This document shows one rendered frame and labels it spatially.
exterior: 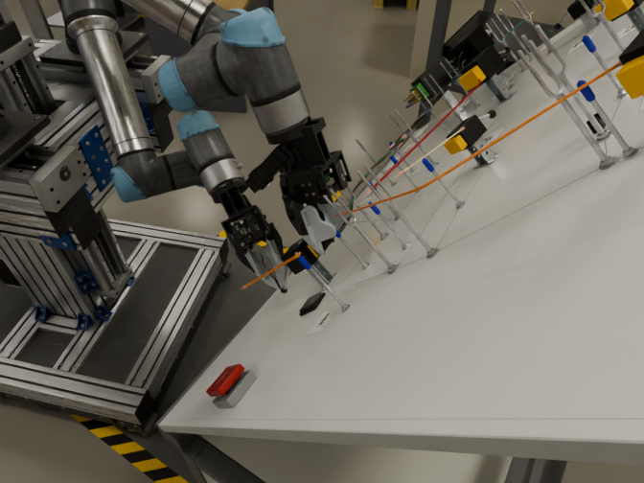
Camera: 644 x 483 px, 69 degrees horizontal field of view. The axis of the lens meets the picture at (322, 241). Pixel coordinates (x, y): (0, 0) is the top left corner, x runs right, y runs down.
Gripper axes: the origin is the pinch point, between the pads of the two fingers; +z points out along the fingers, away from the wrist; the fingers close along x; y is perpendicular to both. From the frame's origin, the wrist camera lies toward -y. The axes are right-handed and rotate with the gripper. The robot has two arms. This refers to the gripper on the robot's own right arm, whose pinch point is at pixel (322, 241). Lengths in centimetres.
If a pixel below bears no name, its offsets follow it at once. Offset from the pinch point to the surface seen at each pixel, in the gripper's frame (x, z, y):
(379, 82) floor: 291, 40, -116
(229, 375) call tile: -23.9, 6.8, -6.0
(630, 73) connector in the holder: -10.6, -21.0, 43.1
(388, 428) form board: -34.9, -4.5, 26.3
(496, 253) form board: -14.7, -6.8, 31.4
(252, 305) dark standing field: 67, 75, -103
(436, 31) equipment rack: 92, -13, -3
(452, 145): 12.0, -8.5, 20.8
